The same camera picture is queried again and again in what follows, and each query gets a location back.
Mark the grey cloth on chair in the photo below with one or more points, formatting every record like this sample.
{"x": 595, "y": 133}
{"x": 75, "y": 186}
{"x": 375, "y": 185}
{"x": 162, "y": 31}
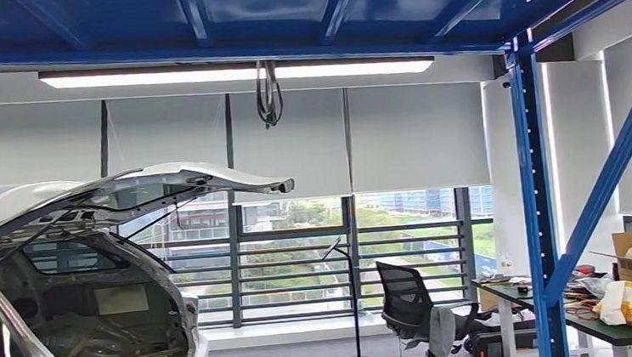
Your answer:
{"x": 442, "y": 331}

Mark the black mesh office chair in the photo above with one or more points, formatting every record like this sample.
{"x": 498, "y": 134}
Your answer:
{"x": 401, "y": 292}

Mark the blue steel shelf rack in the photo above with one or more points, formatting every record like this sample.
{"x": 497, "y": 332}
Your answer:
{"x": 536, "y": 182}

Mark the black equipment case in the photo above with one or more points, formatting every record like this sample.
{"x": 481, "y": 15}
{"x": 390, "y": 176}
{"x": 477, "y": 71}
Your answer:
{"x": 499, "y": 349}

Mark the long ceiling light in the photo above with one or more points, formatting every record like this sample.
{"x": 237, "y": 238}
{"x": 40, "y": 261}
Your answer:
{"x": 144, "y": 76}

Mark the grey window railing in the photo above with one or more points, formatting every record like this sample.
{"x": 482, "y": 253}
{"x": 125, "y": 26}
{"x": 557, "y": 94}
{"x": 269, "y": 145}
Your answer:
{"x": 298, "y": 235}

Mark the black floor lamp stand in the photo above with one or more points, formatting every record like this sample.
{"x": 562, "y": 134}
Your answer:
{"x": 354, "y": 309}

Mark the black-top desk with white legs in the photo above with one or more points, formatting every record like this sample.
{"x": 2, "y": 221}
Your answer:
{"x": 616, "y": 334}

